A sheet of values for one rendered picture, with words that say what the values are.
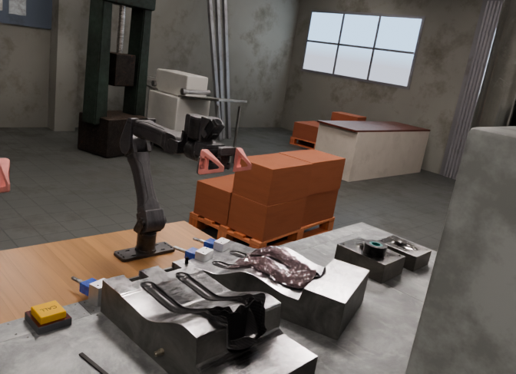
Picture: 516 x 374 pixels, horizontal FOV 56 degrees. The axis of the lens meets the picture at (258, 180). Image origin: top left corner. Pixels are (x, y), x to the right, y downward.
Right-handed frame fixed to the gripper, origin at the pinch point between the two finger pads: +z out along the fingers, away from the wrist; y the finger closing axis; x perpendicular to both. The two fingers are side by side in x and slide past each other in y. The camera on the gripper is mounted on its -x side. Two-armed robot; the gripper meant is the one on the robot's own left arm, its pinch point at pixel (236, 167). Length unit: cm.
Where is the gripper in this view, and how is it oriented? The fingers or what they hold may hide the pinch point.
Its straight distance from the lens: 125.5
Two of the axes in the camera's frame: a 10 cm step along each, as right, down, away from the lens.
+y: 7.2, -0.8, 6.9
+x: -1.5, 9.5, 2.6
